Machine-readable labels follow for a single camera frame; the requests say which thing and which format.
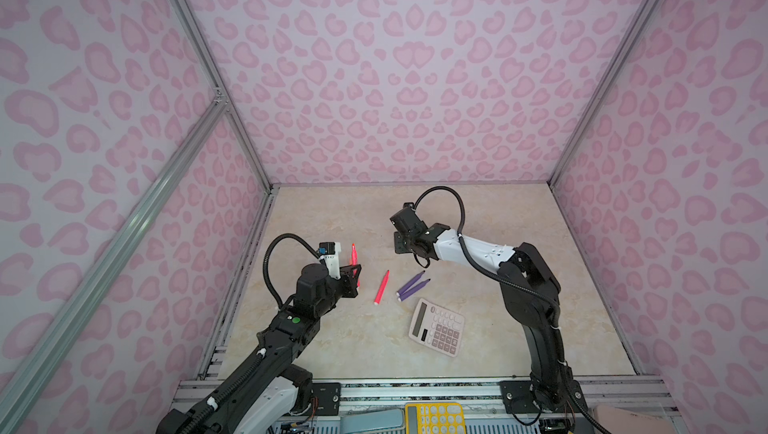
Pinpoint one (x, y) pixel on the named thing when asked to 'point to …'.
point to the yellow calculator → (434, 418)
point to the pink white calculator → (437, 327)
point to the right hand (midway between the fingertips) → (404, 237)
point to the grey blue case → (376, 421)
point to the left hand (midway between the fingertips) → (360, 263)
